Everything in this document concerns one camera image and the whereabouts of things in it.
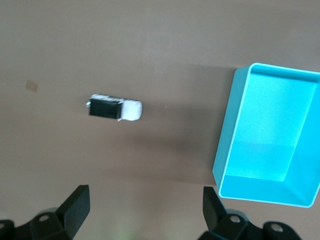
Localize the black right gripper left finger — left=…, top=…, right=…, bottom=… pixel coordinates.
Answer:
left=0, top=184, right=90, bottom=240

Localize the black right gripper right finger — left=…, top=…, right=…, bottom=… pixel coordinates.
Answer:
left=197, top=186, right=301, bottom=240

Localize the brown square tape patch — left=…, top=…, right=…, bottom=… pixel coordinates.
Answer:
left=25, top=79, right=39, bottom=92

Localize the white jeep toy black roof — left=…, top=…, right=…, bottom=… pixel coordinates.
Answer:
left=85, top=93, right=144, bottom=123

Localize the teal plastic storage box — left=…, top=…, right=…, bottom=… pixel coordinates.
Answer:
left=211, top=62, right=320, bottom=209

